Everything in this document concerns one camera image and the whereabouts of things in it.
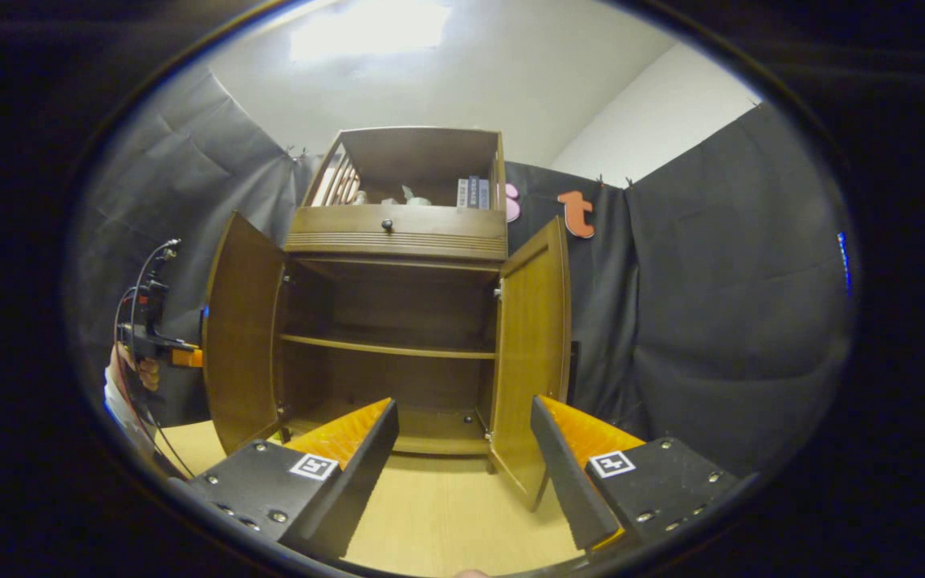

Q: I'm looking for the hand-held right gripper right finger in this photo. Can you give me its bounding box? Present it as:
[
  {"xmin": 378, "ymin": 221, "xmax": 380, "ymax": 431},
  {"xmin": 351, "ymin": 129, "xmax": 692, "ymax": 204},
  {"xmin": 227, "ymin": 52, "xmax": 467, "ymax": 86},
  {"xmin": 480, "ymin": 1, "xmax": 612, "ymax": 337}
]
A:
[{"xmin": 531, "ymin": 395, "xmax": 752, "ymax": 555}]

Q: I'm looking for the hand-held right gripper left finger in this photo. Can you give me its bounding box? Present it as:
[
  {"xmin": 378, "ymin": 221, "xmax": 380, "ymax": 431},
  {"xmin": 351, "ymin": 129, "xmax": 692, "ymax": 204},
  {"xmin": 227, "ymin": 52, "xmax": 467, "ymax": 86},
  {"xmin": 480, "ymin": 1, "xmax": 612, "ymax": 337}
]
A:
[{"xmin": 188, "ymin": 397, "xmax": 401, "ymax": 560}]

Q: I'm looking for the wooden shoe cabinet door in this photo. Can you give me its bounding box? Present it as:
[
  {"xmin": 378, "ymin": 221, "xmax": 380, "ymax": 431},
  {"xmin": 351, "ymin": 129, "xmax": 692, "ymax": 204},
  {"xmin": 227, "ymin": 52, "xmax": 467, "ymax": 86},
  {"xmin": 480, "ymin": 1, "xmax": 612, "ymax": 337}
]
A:
[
  {"xmin": 488, "ymin": 215, "xmax": 572, "ymax": 512},
  {"xmin": 203, "ymin": 211, "xmax": 287, "ymax": 456}
]

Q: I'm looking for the wooden double-door shoe cabinet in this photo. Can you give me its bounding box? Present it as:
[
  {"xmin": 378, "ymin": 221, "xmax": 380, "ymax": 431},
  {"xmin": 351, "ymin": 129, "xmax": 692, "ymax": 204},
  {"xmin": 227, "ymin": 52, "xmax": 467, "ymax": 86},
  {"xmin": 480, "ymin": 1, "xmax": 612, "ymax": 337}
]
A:
[{"xmin": 274, "ymin": 127, "xmax": 509, "ymax": 458}]

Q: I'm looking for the wooden cabinet drawer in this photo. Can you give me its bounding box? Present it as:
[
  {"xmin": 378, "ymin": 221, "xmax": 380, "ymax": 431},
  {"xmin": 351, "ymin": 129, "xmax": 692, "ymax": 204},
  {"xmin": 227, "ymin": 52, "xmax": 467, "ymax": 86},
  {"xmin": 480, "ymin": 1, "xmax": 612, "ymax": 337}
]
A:
[{"xmin": 284, "ymin": 205, "xmax": 509, "ymax": 262}]

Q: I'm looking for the wooden inner shelf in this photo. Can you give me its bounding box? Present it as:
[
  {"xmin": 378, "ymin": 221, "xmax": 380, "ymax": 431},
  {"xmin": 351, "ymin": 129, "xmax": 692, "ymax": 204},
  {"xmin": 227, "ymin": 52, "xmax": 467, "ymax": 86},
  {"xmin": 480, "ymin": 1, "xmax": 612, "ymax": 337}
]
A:
[{"xmin": 280, "ymin": 333, "xmax": 498, "ymax": 360}]

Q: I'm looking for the black backdrop cloth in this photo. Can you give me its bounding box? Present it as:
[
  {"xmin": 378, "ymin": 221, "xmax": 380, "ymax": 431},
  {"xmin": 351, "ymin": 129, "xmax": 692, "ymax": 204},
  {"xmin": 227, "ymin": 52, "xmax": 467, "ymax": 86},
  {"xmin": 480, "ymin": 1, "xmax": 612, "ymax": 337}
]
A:
[{"xmin": 69, "ymin": 68, "xmax": 861, "ymax": 478}]

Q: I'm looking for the black cable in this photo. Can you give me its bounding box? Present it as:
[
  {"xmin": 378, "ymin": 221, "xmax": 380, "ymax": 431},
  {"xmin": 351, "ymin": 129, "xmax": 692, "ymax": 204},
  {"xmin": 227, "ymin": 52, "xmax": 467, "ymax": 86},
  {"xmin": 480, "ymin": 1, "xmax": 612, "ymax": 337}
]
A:
[{"xmin": 113, "ymin": 238, "xmax": 184, "ymax": 338}]

